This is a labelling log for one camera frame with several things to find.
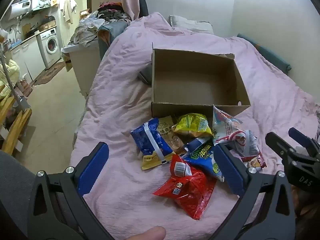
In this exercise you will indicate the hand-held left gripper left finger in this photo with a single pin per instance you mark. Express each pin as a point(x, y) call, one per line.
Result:
point(92, 170)

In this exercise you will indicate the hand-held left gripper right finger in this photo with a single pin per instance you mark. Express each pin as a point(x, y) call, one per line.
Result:
point(228, 170)

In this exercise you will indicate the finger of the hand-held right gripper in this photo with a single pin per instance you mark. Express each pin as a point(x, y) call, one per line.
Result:
point(298, 135)
point(275, 140)

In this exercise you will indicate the blue green-lettered chips bag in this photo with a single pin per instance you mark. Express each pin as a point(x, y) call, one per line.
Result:
point(202, 160)

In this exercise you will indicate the red snack packet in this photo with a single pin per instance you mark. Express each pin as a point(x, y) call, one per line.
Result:
point(185, 192)

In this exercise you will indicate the yellow snack packet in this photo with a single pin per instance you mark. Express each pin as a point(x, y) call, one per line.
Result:
point(192, 125)

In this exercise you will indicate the dark blue white-striped packet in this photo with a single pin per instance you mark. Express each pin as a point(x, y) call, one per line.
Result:
point(147, 140)

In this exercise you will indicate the tan cartoon snack packet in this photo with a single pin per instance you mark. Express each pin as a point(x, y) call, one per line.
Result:
point(172, 135)

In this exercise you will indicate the cardboard box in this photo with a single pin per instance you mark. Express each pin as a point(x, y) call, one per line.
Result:
point(195, 80)

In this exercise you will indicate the person's right hand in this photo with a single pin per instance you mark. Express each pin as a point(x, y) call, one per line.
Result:
point(306, 210)

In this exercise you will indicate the person's left hand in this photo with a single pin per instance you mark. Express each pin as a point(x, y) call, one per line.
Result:
point(147, 233)

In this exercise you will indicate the pink blanket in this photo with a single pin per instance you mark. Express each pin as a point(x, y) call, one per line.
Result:
point(125, 105)

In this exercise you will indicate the person's grey clothing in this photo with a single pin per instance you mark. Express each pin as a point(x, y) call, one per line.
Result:
point(15, 192)

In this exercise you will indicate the wooden rack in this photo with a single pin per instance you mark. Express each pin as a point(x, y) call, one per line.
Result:
point(17, 127)

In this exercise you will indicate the teal bolster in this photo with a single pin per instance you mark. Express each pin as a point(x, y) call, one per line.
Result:
point(270, 52)

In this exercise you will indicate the metal clamp pole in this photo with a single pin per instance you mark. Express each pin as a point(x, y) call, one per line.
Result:
point(21, 102)

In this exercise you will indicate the white storage chest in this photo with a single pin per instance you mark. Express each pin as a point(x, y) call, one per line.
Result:
point(85, 67)

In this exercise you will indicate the patterned floor rug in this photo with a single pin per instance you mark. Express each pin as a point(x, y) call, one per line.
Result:
point(50, 73)

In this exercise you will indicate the dark grey object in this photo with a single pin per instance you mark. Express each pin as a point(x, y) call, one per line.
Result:
point(145, 77)

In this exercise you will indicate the yellow quilt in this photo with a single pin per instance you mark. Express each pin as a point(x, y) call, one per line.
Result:
point(10, 77)

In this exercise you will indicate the white kitchen cabinet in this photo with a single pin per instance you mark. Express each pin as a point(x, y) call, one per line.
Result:
point(27, 57)

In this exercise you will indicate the white washing machine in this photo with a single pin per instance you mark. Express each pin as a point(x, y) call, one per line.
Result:
point(51, 45)

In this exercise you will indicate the light clothes pile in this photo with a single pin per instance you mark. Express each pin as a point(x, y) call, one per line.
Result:
point(85, 30)

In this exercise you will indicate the grey patterned pillow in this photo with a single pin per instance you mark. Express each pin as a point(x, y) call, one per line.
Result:
point(192, 25)

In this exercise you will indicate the brown box on washer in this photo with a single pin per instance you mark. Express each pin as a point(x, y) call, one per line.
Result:
point(47, 26)

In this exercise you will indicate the dark clothes pile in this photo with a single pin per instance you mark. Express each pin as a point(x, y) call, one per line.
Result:
point(112, 11)

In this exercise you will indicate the hanging cream towel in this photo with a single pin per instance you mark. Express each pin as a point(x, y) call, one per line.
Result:
point(68, 10)

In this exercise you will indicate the white water heater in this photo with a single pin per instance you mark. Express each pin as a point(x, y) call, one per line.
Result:
point(20, 7)

